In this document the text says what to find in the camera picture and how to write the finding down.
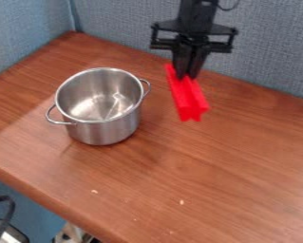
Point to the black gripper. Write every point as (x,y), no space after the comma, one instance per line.
(201,34)

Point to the red plastic block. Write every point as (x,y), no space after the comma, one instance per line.
(187,95)

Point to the metal pot with handles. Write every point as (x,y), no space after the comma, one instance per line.
(98,105)

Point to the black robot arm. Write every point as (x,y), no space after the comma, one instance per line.
(194,8)

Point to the light object under table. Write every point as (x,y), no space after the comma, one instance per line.
(71,234)

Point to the black and white chair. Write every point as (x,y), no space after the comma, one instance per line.
(10,233)

